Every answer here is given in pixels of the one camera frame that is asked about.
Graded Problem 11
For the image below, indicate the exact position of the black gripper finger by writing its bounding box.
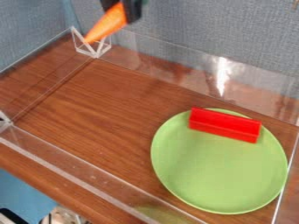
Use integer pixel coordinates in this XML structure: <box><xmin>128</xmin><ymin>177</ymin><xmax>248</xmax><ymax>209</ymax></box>
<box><xmin>98</xmin><ymin>0</ymin><xmax>118</xmax><ymax>11</ymax></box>
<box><xmin>121</xmin><ymin>0</ymin><xmax>142</xmax><ymax>24</ymax></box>

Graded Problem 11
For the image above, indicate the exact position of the orange toy carrot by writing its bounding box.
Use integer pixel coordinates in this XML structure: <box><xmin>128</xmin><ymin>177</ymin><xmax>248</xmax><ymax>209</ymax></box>
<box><xmin>84</xmin><ymin>2</ymin><xmax>126</xmax><ymax>44</ymax></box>

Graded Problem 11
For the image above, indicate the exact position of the clear acrylic barrier wall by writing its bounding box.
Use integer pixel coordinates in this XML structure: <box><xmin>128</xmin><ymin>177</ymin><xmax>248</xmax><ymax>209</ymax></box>
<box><xmin>0</xmin><ymin>29</ymin><xmax>299</xmax><ymax>224</ymax></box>

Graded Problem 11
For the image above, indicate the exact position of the green round plate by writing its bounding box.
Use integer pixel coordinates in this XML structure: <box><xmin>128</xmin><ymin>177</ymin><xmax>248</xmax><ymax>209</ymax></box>
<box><xmin>150</xmin><ymin>111</ymin><xmax>287</xmax><ymax>214</ymax></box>

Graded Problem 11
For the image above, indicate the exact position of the red rectangular block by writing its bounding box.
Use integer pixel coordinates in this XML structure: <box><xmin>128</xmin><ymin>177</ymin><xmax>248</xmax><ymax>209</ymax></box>
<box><xmin>189</xmin><ymin>108</ymin><xmax>261</xmax><ymax>144</ymax></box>

